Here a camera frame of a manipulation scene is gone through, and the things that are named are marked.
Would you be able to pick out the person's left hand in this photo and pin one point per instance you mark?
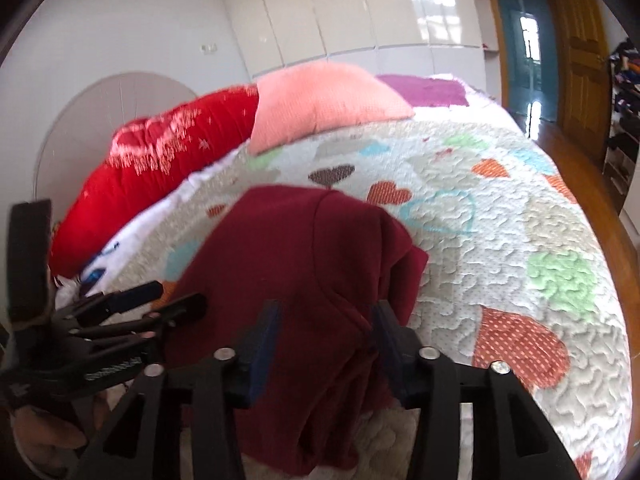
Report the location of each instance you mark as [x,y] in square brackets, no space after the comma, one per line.
[45,430]

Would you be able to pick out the round white headboard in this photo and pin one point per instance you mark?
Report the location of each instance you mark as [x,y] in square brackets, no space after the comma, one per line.
[90,115]

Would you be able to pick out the wooden door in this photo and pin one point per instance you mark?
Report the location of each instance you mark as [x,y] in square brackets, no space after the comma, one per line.
[580,60]

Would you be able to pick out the blue glass door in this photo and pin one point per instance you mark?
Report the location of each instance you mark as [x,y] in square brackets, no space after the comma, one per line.
[520,15]

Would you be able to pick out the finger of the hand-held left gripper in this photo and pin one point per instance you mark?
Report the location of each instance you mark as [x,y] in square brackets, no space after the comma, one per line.
[185,307]
[135,294]

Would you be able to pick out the heart print quilted bedspread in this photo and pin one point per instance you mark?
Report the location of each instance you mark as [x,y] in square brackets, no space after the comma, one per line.
[500,240]

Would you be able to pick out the purple cloth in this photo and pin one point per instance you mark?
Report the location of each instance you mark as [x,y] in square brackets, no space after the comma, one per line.
[425,90]

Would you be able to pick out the red floral quilt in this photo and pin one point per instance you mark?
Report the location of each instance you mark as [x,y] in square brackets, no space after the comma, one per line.
[150,175]

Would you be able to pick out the white glossy wardrobe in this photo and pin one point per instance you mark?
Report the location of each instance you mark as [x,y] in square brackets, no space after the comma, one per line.
[350,5]

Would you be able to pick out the white wall switch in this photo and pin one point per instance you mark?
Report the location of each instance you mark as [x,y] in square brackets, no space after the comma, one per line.
[208,48]

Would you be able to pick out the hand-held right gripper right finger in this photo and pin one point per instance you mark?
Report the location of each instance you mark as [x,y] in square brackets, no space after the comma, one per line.
[395,355]

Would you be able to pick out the maroon knit garment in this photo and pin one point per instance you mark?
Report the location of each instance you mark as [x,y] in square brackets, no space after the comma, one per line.
[300,260]

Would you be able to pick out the cluttered storage shelf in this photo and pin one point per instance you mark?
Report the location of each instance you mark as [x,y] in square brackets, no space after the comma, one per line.
[622,110]

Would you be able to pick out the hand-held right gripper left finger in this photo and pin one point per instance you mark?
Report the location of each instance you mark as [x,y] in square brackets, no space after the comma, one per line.
[262,355]

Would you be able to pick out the pink ribbed pillow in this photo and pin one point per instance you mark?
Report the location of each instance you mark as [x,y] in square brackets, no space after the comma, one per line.
[320,100]

